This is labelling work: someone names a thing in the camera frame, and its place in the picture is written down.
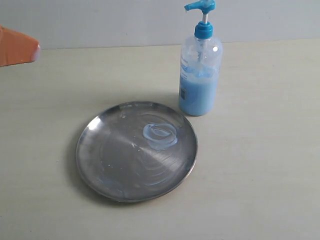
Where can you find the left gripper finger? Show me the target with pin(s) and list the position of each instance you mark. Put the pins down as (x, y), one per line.
(17, 48)

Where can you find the blue pump lotion bottle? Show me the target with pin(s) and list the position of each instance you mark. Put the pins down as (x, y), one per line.
(200, 62)

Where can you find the blue soap blob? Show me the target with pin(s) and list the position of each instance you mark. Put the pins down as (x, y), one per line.
(160, 136)

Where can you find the round steel plate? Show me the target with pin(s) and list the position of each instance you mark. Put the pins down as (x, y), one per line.
(115, 160)

